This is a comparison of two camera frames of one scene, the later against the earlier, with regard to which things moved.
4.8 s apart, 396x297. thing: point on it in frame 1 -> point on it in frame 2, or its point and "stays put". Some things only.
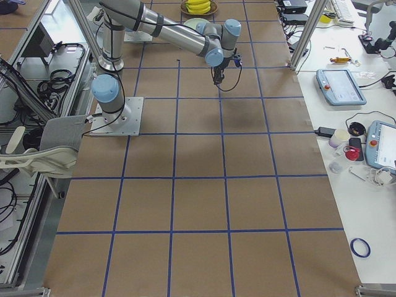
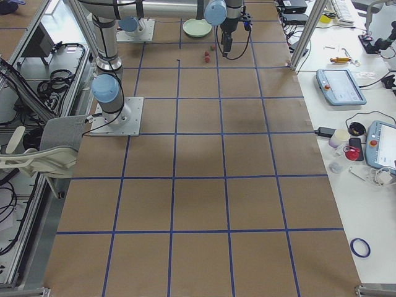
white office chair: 56,156 stays put
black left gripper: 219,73 -> 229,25
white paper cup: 340,137 stays put
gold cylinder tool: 340,60 stays put
